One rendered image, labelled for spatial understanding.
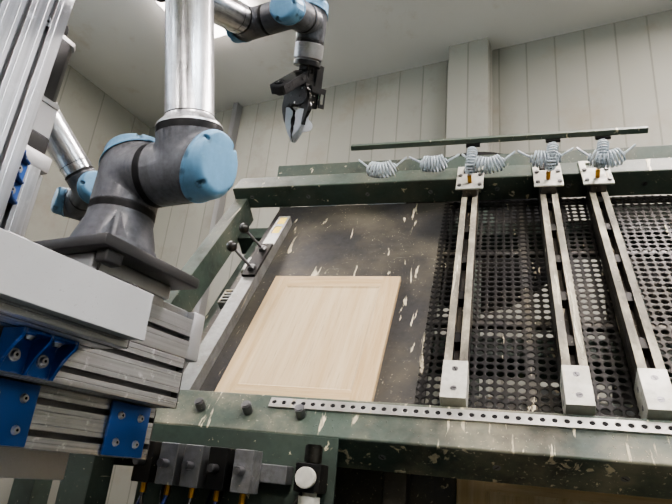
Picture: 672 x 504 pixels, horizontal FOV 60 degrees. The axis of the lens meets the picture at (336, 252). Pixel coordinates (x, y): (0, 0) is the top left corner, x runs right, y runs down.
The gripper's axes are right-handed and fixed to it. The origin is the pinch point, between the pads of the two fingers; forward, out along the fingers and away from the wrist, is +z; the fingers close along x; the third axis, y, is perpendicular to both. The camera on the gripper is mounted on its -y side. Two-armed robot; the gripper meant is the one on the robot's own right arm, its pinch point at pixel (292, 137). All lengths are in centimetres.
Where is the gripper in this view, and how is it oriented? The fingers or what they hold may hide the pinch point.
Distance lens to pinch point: 156.0
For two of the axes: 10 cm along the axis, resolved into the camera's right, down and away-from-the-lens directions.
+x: -7.9, -2.0, 5.8
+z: -1.4, 9.8, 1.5
